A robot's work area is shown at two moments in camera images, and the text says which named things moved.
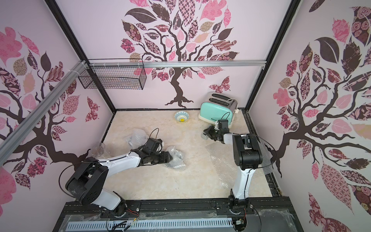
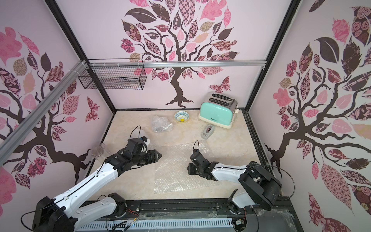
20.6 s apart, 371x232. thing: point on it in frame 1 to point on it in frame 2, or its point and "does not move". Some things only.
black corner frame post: x=73 y=40 does not move
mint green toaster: x=218 y=106 does not move
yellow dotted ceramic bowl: x=182 y=116 does not move
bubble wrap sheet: x=177 y=162 to x=161 y=124
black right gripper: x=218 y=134 to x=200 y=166
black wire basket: x=115 y=78 does not move
